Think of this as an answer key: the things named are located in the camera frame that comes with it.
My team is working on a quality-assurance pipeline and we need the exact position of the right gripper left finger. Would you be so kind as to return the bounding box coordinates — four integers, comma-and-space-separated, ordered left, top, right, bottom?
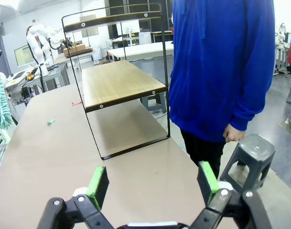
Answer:
38, 166, 115, 229

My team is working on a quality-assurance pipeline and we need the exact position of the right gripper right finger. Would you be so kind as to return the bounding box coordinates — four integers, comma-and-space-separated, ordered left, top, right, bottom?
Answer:
190, 161, 273, 229

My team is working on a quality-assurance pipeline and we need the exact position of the teal chenille duster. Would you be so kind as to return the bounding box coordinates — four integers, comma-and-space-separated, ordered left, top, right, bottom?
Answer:
0, 69, 14, 131

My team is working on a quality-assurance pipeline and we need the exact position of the person's left forearm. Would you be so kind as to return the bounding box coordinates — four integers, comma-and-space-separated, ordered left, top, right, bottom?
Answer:
227, 78, 273, 132

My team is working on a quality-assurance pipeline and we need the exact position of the person's left hand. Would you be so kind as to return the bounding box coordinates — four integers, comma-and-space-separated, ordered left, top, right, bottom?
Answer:
222, 123, 246, 143

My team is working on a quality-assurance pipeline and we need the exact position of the white cluttered side desk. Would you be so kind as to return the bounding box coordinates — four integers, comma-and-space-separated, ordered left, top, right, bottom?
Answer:
4, 68, 41, 96

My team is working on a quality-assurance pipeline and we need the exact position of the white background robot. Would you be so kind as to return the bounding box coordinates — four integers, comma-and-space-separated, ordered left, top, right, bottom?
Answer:
26, 22, 66, 70

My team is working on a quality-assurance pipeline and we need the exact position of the grey plastic stool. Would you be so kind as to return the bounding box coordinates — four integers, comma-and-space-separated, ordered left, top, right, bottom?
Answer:
219, 133, 276, 194
141, 92, 167, 114

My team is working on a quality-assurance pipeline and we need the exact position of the brown box on tray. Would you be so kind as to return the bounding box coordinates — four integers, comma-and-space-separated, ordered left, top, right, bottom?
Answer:
63, 42, 93, 58

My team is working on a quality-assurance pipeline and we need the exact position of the green white plastic piece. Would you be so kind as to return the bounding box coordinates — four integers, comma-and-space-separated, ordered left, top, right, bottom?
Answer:
0, 130, 11, 145

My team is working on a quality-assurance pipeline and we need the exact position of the person in blue hoodie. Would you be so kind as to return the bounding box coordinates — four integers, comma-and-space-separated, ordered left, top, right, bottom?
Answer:
168, 0, 276, 182

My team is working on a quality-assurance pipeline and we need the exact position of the white background table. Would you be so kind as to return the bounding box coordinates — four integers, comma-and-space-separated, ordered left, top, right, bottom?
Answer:
107, 42, 174, 60

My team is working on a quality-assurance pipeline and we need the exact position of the grey aluminium frame bench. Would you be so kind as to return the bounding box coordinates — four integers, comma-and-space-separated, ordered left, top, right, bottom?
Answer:
23, 63, 71, 96

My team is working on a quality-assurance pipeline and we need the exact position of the black frame wooden shelf rack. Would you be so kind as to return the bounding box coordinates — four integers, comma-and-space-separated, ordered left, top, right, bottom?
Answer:
61, 3, 171, 161

